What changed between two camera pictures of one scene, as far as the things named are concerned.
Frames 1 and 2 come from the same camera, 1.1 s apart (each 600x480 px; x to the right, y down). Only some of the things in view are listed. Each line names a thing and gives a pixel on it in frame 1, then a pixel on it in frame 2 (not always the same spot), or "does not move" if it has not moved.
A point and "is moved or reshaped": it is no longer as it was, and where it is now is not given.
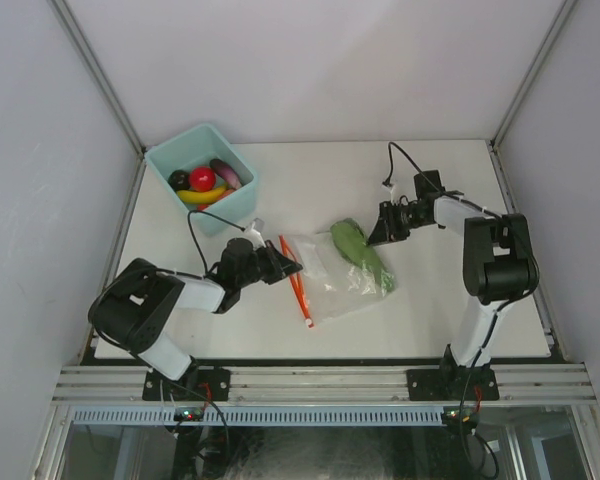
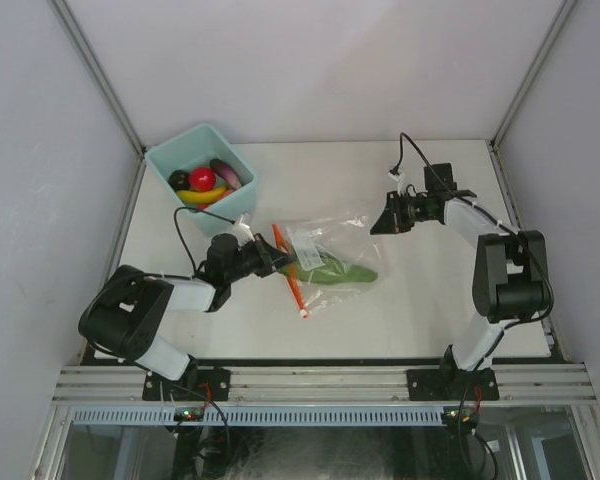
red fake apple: x=202 y=179 does not move
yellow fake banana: x=198 y=197 does not move
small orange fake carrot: x=225 y=194 does not move
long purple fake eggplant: x=226 y=172 does not move
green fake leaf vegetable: x=351 y=241 -> x=333 y=272
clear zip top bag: x=328 y=284 is moved or reshaped
